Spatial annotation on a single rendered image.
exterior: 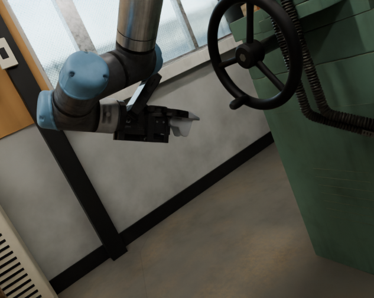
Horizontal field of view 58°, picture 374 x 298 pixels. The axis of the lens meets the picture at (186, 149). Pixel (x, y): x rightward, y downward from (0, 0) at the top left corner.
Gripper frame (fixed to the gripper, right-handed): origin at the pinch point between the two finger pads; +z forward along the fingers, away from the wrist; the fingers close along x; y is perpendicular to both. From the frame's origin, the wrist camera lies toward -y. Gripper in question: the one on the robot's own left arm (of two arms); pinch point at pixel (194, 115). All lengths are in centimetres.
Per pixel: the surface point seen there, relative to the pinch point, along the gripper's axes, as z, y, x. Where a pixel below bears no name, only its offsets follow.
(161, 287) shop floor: 25, 70, -61
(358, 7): 24.8, -24.6, 25.3
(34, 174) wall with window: -22, 27, -118
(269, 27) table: 14.7, -22.6, 8.6
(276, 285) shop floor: 49, 56, -16
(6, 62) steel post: -38, -26, -108
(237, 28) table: 21.3, -29.6, -12.3
